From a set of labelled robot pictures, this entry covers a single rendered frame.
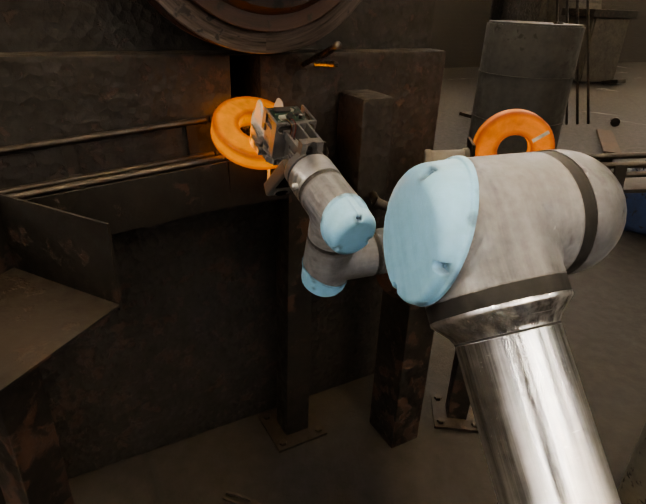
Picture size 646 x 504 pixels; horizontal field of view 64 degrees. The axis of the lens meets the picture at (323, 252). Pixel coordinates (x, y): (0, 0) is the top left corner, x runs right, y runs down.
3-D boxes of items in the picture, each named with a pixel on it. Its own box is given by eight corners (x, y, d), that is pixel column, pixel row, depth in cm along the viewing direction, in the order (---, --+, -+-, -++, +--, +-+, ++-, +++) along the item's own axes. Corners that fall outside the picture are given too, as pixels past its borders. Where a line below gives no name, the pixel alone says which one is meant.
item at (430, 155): (423, 173, 112) (423, 146, 109) (466, 172, 111) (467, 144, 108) (425, 182, 106) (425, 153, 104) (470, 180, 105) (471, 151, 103)
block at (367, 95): (330, 199, 117) (335, 89, 106) (360, 194, 120) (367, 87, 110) (355, 215, 108) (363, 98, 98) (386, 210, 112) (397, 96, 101)
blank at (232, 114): (197, 115, 94) (199, 100, 91) (273, 105, 102) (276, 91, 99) (231, 177, 88) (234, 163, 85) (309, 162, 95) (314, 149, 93)
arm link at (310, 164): (337, 204, 82) (290, 212, 78) (324, 187, 85) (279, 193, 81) (347, 165, 77) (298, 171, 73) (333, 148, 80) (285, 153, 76)
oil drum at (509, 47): (446, 153, 371) (466, 17, 332) (506, 146, 398) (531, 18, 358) (509, 177, 325) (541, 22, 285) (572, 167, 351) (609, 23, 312)
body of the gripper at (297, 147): (303, 102, 86) (336, 141, 79) (295, 146, 92) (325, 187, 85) (260, 104, 82) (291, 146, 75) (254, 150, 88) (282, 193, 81)
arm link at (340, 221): (326, 266, 73) (335, 221, 67) (294, 217, 79) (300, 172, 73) (373, 254, 76) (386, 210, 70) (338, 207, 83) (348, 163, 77)
